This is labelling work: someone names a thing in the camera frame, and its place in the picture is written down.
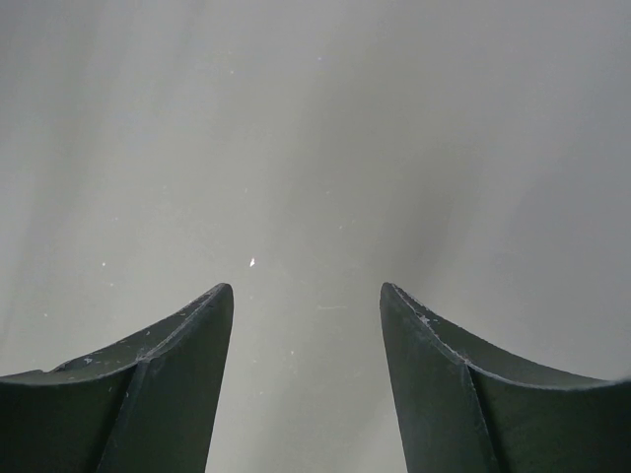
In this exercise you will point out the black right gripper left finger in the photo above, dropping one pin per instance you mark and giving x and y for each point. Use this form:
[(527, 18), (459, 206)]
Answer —
[(146, 403)]

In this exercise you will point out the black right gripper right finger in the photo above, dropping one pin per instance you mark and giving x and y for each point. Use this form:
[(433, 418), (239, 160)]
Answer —
[(466, 405)]

